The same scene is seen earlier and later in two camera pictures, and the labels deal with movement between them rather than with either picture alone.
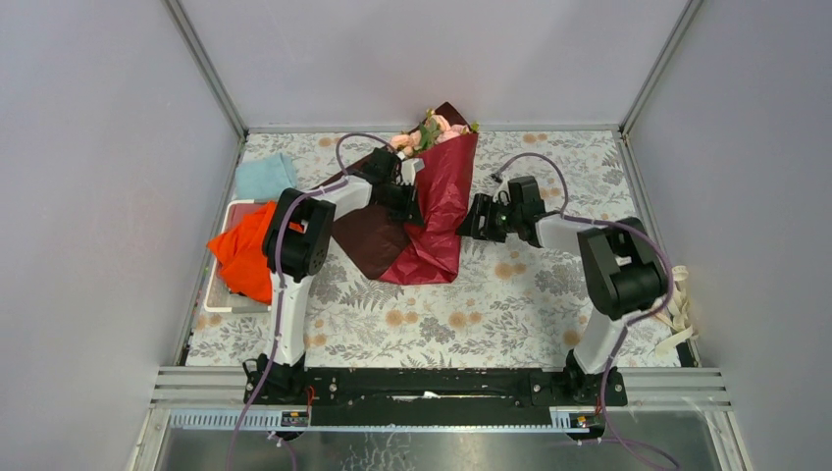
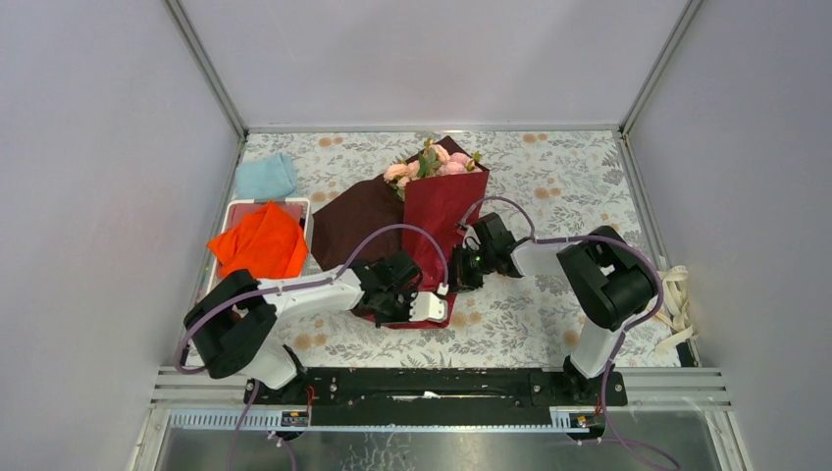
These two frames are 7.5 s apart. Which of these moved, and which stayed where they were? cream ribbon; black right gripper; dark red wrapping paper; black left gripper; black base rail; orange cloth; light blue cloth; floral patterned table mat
Moved: black left gripper; dark red wrapping paper; black right gripper
Stayed: orange cloth; floral patterned table mat; light blue cloth; cream ribbon; black base rail
